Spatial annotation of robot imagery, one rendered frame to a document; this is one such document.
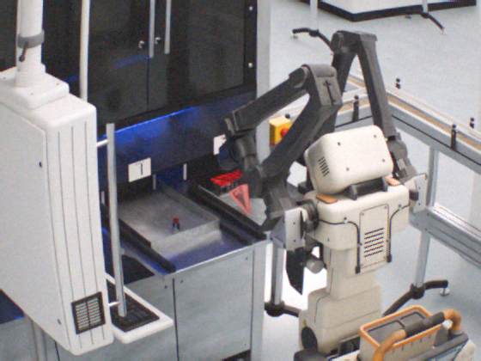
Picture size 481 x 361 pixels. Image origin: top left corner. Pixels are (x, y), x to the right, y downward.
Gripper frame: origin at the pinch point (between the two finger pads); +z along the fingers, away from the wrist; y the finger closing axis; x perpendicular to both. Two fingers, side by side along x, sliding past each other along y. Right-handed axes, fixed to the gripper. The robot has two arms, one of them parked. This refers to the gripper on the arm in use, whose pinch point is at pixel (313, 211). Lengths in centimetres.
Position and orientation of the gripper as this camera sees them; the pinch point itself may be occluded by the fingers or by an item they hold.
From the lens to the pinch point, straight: 361.7
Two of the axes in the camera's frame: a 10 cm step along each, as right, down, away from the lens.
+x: -8.0, 2.6, -5.4
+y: -6.0, -3.5, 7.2
